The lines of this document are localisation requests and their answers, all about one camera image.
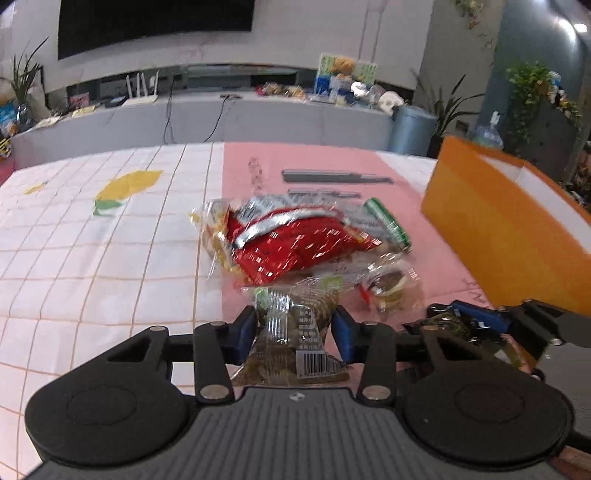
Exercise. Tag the potted plant in black pot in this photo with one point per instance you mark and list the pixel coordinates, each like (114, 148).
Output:
(450, 110)

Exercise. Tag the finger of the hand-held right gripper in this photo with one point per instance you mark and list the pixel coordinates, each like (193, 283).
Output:
(496, 322)
(466, 308)

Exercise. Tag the yellow bread packet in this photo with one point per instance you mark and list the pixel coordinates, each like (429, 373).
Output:
(214, 230)

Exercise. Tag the black television screen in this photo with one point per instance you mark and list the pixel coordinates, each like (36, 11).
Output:
(157, 23)

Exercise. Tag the pink card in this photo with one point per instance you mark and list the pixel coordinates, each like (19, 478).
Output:
(79, 99)

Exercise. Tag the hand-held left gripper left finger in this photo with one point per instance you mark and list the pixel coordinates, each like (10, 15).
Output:
(244, 334)

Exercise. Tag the white plush toy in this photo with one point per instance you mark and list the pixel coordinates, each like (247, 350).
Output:
(390, 99)

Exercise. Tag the black set-top box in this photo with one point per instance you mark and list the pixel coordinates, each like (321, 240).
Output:
(115, 100)

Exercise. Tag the clear round cookie packet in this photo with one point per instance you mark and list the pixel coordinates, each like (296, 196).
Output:
(390, 284)

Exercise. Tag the long-leaf potted plant with vase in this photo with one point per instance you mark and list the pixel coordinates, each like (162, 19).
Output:
(25, 78)

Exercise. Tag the clear brown snack packet green label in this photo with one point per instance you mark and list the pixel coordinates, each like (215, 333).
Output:
(286, 332)

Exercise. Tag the clear water jug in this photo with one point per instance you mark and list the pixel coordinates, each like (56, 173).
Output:
(488, 134)

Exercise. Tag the red foil snack packet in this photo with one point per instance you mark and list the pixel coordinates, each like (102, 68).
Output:
(295, 249)

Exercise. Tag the blue trash bin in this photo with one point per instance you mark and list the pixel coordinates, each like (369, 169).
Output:
(411, 129)

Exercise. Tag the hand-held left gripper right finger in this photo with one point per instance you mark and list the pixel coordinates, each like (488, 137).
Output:
(344, 337)

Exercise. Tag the brown teddy bear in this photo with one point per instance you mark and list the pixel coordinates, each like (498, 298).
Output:
(342, 69)

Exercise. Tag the hanging green vine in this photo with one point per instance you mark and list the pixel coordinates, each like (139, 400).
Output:
(475, 14)

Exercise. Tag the white router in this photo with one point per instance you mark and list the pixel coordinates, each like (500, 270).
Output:
(141, 98)

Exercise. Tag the pile of snack packets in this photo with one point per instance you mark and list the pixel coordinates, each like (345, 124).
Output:
(281, 90)

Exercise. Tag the flowering green plant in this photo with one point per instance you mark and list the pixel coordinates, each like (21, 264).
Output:
(535, 92)

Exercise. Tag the orange cardboard box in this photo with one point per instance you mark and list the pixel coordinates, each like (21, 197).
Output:
(485, 221)

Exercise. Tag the green and white snack packet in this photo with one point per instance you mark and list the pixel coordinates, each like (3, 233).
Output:
(388, 221)

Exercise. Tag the olive brown snack packet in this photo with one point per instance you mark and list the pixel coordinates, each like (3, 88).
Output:
(455, 325)

